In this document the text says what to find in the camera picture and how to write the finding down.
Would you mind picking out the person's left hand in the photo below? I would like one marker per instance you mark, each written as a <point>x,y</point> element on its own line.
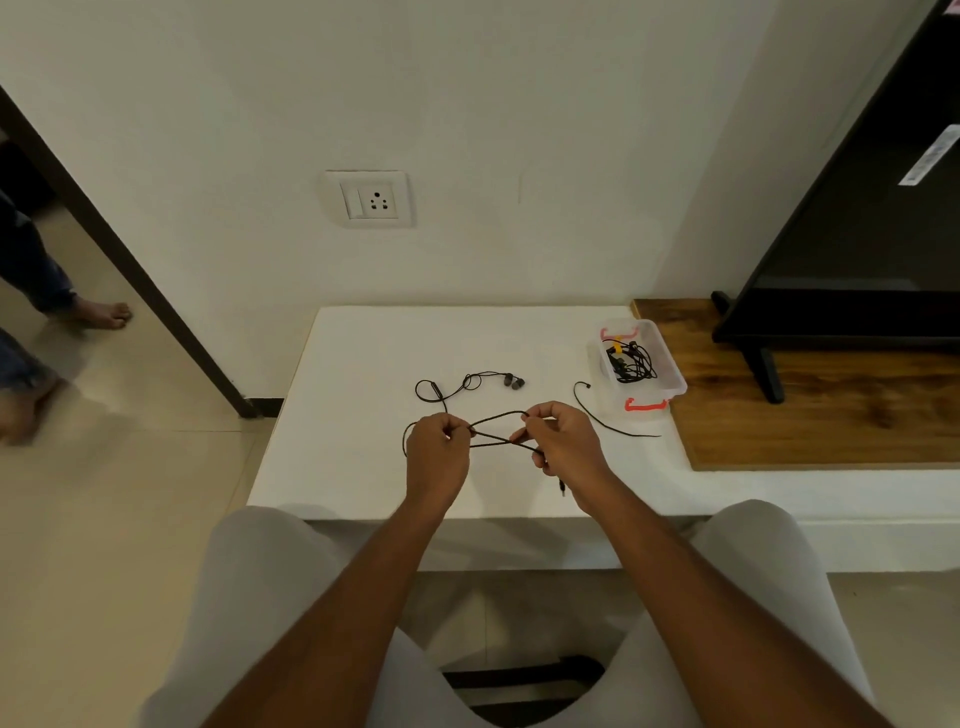
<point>439,465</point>

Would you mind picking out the black television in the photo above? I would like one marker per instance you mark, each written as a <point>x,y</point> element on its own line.
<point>862,255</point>

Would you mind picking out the person's right forearm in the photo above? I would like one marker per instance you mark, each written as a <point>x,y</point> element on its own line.
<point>720,622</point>

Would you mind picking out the person's right hand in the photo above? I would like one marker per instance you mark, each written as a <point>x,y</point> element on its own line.
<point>570,457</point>

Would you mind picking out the white wall socket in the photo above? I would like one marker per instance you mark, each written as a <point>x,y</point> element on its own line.
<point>367,199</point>

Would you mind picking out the black stool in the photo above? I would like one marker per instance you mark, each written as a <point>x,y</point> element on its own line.
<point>525,675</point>

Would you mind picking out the black door frame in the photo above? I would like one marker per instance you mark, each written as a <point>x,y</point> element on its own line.
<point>135,277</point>

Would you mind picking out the person's left forearm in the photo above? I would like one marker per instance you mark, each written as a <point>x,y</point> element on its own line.
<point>330,622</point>

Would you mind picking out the wooden cabinet top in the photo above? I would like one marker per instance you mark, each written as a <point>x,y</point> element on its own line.
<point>825,427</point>

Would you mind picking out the clear box with red clips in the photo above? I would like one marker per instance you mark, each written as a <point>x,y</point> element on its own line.
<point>645,394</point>

